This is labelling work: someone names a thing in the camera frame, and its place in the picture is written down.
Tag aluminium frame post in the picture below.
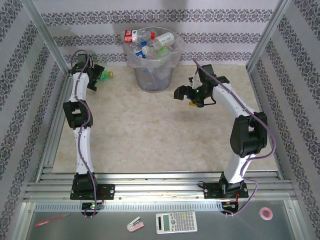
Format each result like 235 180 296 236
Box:
21 0 73 77
245 0 300 73

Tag green bottle yellow cap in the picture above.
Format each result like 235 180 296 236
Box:
96 70 115 82

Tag grey metal mesh bin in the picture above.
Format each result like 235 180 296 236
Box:
124 26 186 94

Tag right controller board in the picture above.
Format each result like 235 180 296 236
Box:
221 201 240 215

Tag aluminium rail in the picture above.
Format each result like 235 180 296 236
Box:
247 67 286 180
37 69 76 182

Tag aluminium left frame post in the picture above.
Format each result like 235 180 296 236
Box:
21 0 73 77

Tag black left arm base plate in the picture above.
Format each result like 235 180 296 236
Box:
70 183 116 201

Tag red pen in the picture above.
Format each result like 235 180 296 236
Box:
34 213 71 228

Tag left controller board green light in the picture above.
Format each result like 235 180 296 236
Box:
81 202 105 211

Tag pink white stapler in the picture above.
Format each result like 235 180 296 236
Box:
126 216 145 233

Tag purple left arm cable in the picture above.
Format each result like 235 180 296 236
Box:
70 49 107 219

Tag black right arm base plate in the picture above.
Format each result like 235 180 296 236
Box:
202 181 250 200

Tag grey slotted cable duct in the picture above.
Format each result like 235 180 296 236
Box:
34 201 223 213

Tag aluminium left side rail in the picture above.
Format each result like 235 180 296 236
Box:
37 69 76 182

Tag aluminium right frame post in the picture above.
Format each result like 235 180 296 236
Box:
245 0 300 73

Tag aluminium right side rail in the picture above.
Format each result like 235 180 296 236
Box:
247 67 286 180

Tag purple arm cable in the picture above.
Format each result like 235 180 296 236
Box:
70 49 107 219
192 58 278 218

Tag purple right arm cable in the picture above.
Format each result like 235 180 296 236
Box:
192 58 278 218

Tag white scientific calculator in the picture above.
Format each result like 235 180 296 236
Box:
155 211 198 235

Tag pink tape roll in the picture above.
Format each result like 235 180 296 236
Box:
258 207 274 221

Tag clear plastic bin liner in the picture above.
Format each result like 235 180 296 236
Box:
124 26 186 70

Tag aluminium front frame rails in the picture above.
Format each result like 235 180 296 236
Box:
23 171 295 202

